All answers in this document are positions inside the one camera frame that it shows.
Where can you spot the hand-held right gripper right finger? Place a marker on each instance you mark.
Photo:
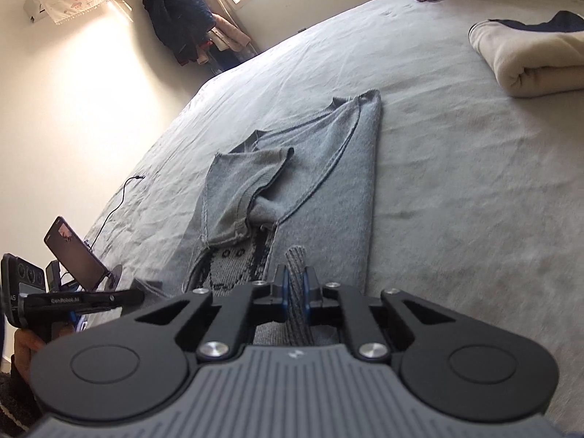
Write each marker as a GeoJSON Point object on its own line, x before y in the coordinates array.
{"type": "Point", "coordinates": [306, 296]}

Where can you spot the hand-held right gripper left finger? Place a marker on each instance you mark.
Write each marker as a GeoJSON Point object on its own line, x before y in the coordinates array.
{"type": "Point", "coordinates": [284, 299]}

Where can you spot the grey knitted sweater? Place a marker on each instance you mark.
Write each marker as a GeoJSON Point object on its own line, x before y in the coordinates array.
{"type": "Point", "coordinates": [328, 169]}

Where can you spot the person's left hand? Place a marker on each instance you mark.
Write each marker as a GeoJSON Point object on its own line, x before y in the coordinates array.
{"type": "Point", "coordinates": [27, 349]}

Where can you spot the bed with grey sheet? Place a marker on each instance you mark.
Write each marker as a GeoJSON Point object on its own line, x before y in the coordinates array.
{"type": "Point", "coordinates": [456, 191]}

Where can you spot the hanging pink garment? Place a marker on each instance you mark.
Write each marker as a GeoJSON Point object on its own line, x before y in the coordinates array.
{"type": "Point", "coordinates": [230, 34]}

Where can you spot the hanging dark jacket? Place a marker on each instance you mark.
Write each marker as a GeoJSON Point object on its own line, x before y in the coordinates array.
{"type": "Point", "coordinates": [178, 18]}

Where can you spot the folded cream and navy garment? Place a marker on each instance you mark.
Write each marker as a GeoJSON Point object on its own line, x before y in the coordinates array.
{"type": "Point", "coordinates": [529, 59]}

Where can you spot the smartphone with black frame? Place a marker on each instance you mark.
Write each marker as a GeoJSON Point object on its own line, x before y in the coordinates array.
{"type": "Point", "coordinates": [75, 253]}

